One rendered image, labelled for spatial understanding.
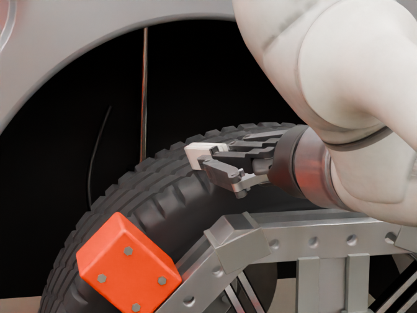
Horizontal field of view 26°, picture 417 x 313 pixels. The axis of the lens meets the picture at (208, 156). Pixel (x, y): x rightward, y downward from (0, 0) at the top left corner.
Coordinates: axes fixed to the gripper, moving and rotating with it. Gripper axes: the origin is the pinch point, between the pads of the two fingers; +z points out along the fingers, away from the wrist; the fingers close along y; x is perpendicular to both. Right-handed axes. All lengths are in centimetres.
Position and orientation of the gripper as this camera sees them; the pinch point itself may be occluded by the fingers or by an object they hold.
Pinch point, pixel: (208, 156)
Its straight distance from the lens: 106.5
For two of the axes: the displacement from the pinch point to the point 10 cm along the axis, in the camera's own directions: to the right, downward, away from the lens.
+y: 7.4, -4.5, 4.9
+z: -5.6, -0.3, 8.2
